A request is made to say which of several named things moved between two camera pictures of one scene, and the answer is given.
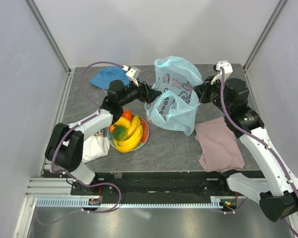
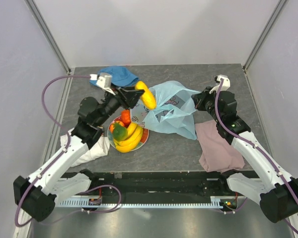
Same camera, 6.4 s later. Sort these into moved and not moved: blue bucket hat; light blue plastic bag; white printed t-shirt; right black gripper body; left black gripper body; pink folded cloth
Moved: left black gripper body; right black gripper body; light blue plastic bag
Not moved: white printed t-shirt; pink folded cloth; blue bucket hat
